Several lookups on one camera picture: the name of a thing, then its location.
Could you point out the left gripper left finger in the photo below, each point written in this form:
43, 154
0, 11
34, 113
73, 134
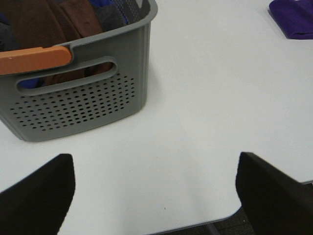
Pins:
38, 204

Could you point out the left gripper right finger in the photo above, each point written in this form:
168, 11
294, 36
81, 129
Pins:
274, 203

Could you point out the purple towel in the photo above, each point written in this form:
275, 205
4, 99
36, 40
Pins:
294, 17

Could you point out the grey perforated laundry basket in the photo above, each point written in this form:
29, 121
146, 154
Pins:
76, 106

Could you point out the brown towel in basket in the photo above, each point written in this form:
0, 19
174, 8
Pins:
53, 27

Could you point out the orange basket handle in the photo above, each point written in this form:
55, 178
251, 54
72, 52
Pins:
33, 59

